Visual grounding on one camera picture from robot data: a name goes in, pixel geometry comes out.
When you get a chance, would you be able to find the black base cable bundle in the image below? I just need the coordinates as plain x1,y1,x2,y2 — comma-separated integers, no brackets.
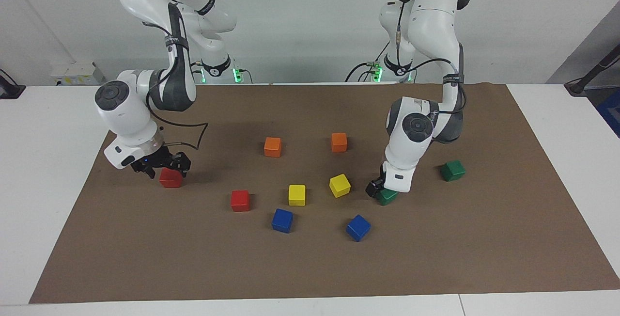
345,42,390,83

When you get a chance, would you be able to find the black angled stand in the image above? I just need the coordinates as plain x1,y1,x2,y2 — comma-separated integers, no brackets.
564,42,620,96

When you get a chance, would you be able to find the white wall power box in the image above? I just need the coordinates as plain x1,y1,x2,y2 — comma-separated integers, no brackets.
50,62,106,86

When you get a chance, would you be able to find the black table clamp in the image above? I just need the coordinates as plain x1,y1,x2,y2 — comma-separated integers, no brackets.
0,69,26,99

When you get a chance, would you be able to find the yellow wooden cube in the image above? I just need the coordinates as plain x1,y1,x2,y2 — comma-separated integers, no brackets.
329,174,351,198
288,185,307,206

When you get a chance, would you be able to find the red wooden cube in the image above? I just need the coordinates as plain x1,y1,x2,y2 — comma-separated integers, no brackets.
159,167,184,189
231,190,250,212

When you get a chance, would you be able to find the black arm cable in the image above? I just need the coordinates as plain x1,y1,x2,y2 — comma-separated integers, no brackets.
143,0,210,152
395,0,466,113

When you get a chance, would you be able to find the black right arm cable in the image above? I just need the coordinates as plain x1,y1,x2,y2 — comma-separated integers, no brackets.
143,0,210,152

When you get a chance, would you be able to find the blue wooden cube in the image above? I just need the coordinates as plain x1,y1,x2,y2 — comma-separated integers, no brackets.
271,208,294,234
346,214,372,242

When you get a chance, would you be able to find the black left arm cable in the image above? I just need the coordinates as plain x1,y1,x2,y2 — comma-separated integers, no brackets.
395,0,466,113

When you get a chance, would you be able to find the green wooden cube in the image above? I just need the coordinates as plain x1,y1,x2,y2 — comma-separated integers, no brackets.
440,160,466,182
375,188,399,206

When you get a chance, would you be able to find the blue crate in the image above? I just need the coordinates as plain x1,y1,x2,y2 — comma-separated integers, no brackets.
595,87,620,138

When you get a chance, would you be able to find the brown paper table mat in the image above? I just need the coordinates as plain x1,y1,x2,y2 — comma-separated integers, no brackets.
29,82,620,304

